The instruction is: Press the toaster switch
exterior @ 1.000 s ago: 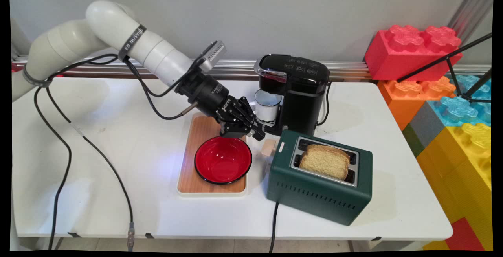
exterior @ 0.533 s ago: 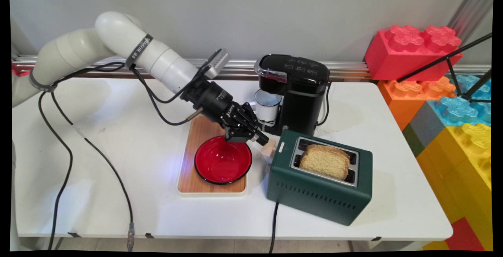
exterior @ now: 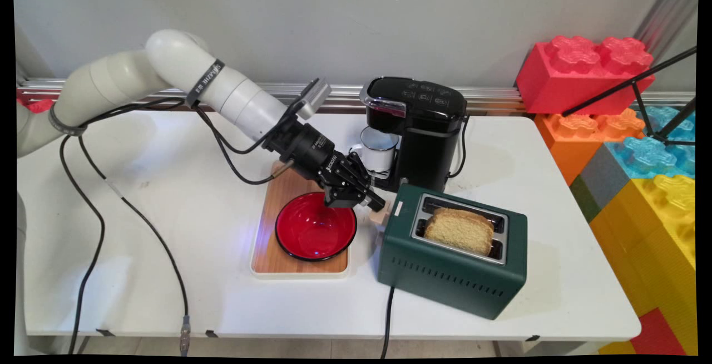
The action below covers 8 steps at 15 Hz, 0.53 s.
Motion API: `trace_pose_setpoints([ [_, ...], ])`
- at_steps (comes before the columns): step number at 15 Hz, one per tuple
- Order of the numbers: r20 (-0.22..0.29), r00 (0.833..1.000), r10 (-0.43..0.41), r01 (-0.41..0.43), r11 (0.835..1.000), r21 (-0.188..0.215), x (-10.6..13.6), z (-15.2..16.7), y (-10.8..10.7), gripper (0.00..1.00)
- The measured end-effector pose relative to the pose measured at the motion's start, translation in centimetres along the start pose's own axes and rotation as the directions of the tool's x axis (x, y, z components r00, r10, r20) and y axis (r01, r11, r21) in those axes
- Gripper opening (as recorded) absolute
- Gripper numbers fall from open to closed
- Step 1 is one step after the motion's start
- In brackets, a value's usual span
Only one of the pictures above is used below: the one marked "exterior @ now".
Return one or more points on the big dark green toy brick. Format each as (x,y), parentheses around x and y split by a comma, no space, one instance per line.
(584,197)

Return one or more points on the wooden tray with white rim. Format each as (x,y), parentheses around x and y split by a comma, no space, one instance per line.
(272,241)

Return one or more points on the green toaster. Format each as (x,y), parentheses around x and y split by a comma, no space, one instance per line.
(445,280)

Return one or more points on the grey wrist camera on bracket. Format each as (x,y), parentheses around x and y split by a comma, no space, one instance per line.
(314,97)

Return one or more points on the red bowl with black rim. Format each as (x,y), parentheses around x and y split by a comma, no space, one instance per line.
(311,233)

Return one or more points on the big translucent blue toy brick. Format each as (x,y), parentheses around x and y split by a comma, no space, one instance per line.
(667,119)
(651,155)

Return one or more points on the aluminium profile post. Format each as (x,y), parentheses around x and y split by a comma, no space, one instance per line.
(667,10)

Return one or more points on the small red toy brick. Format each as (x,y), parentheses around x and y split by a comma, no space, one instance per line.
(659,333)

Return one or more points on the beige toaster lever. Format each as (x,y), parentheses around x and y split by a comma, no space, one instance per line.
(380,216)

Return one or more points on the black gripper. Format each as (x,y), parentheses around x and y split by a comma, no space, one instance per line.
(311,152)

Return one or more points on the aluminium rail along wall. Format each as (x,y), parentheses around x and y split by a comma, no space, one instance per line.
(489,99)

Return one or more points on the big orange toy brick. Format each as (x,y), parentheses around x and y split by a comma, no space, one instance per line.
(573,141)

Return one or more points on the big red toy brick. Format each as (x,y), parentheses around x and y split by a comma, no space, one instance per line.
(573,80)

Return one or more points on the black tripod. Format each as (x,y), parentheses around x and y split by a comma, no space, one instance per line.
(639,102)

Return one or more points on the white enamel mug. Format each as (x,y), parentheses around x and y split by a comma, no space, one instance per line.
(381,152)

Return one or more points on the black coffee machine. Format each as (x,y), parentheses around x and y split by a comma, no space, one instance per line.
(428,130)

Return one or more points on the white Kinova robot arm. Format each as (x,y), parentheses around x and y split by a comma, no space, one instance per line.
(167,63)

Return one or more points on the big yellow toy brick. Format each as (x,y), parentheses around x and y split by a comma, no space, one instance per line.
(656,241)

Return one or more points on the toast bread slice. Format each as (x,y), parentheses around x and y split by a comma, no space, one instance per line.
(459,233)
(470,212)

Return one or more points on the red object behind arm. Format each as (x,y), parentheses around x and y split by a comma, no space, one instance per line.
(36,105)

